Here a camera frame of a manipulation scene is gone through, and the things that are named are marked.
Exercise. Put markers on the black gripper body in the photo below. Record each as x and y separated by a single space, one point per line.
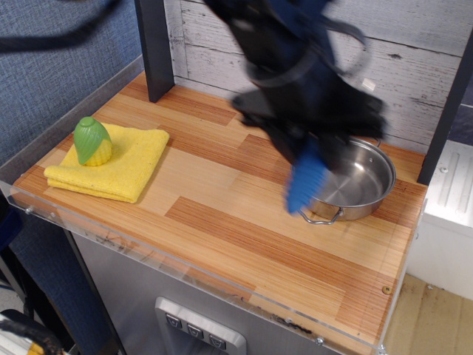
306 92

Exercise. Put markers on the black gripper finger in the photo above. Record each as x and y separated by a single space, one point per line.
288 139
332 148

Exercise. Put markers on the blue handled metal fork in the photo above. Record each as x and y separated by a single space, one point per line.
309 175

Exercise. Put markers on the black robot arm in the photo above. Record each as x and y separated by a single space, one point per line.
281 28

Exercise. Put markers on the folded yellow napkin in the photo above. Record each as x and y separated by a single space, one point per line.
135 154

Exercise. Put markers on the stainless steel pot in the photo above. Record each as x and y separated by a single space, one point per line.
355 188

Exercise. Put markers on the white block on right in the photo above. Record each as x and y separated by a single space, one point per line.
441 253

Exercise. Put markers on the toy corn cob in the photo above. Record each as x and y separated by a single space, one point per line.
88 136

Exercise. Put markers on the silver button control panel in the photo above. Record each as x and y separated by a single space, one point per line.
186 331

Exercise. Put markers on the clear acrylic edge guard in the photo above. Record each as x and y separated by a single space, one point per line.
332 284

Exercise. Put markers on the dark right vertical post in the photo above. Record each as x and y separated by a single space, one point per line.
455 123

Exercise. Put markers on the dark vertical post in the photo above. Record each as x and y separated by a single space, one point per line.
155 45
455 123

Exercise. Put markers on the dark left vertical post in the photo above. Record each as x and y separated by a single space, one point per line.
155 45

